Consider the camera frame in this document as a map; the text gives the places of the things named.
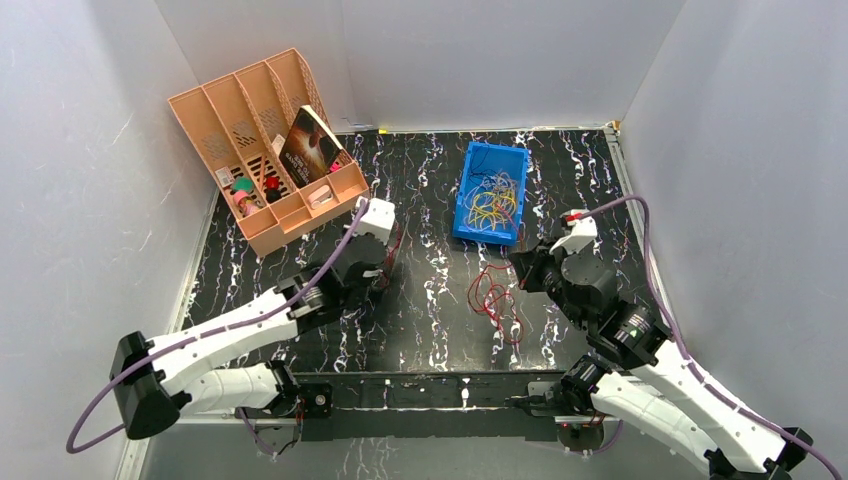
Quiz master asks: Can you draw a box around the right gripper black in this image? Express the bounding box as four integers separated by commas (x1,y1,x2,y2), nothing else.
508,236,586,330

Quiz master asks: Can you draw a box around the red wire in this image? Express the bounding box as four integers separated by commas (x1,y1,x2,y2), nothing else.
377,225,526,347

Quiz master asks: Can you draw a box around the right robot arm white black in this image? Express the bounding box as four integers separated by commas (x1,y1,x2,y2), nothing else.
509,245,812,479

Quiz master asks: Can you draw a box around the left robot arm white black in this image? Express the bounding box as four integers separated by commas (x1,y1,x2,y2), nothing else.
109,230,391,440

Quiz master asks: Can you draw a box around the blue plastic bin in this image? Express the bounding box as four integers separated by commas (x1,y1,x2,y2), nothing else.
452,142,529,247

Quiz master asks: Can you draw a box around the red black small item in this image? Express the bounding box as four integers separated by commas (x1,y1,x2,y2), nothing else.
263,175,282,204

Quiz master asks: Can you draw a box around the brown book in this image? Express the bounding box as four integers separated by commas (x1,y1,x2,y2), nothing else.
278,105,343,189

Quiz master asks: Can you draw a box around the green tape roll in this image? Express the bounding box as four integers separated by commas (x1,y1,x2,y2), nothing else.
232,176,254,193

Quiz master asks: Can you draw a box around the orange file organizer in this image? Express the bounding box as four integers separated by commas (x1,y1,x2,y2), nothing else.
169,48,371,257

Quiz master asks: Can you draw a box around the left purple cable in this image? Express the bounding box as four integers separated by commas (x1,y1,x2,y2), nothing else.
65,201,371,456

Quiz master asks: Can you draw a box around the purple cable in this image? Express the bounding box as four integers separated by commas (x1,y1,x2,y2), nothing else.
582,194,846,480
65,201,371,456

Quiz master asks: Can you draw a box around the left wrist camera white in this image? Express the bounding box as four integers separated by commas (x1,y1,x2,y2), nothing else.
353,196,396,246

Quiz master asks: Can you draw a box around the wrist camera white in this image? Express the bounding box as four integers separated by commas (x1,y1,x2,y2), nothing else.
550,209,598,255
353,196,396,246

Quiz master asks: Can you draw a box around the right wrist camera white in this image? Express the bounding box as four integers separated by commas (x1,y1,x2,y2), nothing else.
550,209,598,255

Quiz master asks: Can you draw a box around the bundle of coloured wires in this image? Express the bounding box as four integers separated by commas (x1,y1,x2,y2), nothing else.
460,168,525,233

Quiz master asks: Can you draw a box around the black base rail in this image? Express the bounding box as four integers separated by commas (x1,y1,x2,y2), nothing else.
295,371,582,441

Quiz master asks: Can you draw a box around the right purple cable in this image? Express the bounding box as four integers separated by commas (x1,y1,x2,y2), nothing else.
582,194,846,480

